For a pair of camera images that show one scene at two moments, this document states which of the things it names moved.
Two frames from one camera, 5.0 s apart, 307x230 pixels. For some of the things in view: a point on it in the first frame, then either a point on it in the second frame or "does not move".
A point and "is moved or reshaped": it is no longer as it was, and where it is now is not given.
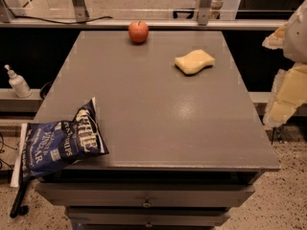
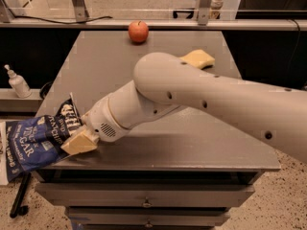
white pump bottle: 18,83 does not move
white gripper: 296,38 -> 100,118
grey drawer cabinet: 186,138 does not move
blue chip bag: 45,147 is moved or reshaped
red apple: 138,31 does not move
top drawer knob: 147,203 does not move
